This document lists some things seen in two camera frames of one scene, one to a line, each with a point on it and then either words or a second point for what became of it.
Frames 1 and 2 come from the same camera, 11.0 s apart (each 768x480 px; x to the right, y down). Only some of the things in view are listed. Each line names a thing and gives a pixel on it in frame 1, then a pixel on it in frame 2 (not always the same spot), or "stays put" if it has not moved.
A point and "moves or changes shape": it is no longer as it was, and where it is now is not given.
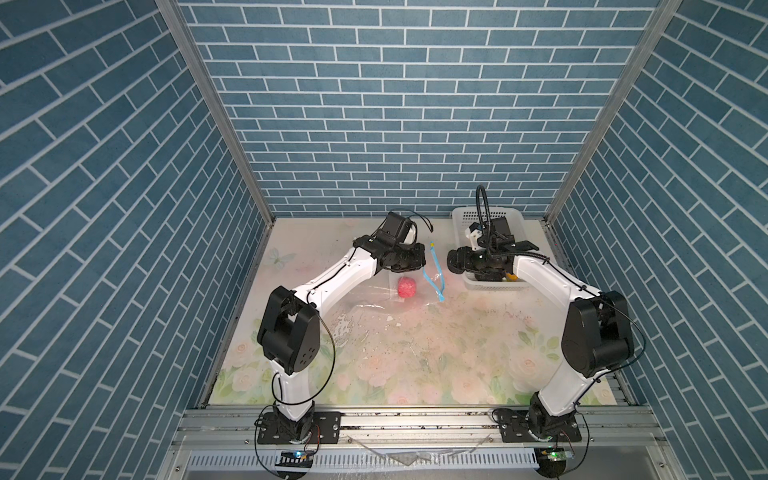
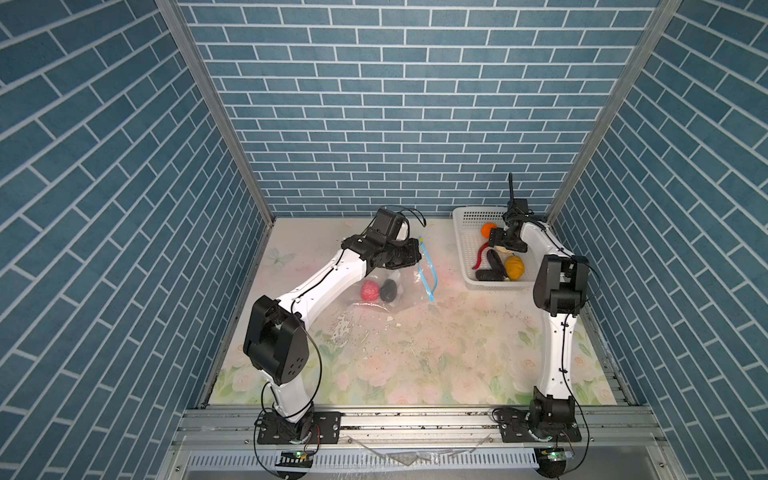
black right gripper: (469, 266) to (496, 237)
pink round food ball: (406, 287) to (370, 290)
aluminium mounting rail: (222, 443) stays put
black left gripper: (418, 258) stays put
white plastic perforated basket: (462, 217) stays put
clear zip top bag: (379, 303) moves or changes shape
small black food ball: (456, 260) to (389, 290)
